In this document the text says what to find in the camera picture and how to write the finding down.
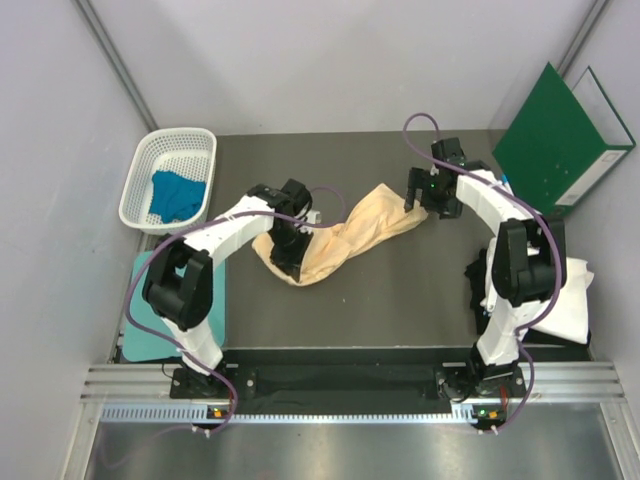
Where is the white blue marker pen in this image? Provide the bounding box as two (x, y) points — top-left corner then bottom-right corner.
(501, 174), (514, 195)

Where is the blue crumpled t shirt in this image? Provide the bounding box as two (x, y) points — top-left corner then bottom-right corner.
(149, 171), (206, 224)

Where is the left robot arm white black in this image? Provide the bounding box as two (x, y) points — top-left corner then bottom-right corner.
(142, 179), (320, 397)

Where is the green ring binder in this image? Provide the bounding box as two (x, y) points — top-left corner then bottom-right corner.
(493, 64), (636, 216)

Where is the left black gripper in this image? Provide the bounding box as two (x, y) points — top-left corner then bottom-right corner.
(267, 223), (312, 283)

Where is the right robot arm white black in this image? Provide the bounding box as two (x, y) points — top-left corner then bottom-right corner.
(404, 137), (566, 396)

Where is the teal cutting board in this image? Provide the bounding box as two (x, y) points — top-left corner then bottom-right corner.
(122, 263), (226, 363)

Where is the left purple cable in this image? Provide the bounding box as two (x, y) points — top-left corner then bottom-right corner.
(125, 186), (347, 434)

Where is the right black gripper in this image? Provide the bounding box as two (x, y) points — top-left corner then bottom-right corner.
(405, 168), (462, 220)

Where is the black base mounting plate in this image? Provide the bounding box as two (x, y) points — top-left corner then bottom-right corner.
(169, 347), (525, 416)

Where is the aluminium frame rail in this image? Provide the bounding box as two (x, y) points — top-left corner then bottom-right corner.
(80, 362), (625, 428)

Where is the peach yellow t shirt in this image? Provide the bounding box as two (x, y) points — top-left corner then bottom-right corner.
(251, 183), (428, 287)

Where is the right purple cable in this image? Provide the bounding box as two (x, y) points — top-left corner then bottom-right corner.
(403, 113), (562, 432)

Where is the white plastic basket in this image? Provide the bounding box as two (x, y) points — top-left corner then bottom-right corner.
(119, 127), (217, 236)

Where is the white folded t shirt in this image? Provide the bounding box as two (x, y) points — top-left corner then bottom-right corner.
(479, 254), (597, 346)

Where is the purple cable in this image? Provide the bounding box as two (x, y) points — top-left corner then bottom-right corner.
(403, 113), (562, 432)
(125, 186), (347, 434)

